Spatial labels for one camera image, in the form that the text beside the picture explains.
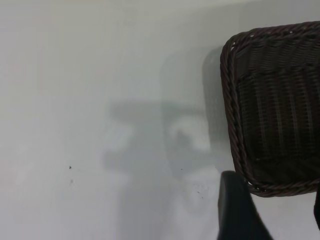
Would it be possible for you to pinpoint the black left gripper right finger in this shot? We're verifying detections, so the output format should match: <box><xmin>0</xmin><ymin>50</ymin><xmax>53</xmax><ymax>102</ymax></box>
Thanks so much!
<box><xmin>312</xmin><ymin>188</ymin><xmax>320</xmax><ymax>232</ymax></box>

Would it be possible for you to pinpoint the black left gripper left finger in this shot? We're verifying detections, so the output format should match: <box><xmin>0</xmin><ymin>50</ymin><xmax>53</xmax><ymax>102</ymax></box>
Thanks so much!
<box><xmin>216</xmin><ymin>170</ymin><xmax>274</xmax><ymax>240</ymax></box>

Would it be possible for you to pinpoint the black woven basket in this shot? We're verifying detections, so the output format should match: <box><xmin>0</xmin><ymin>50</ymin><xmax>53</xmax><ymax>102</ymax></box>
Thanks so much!
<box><xmin>219</xmin><ymin>21</ymin><xmax>320</xmax><ymax>199</ymax></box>

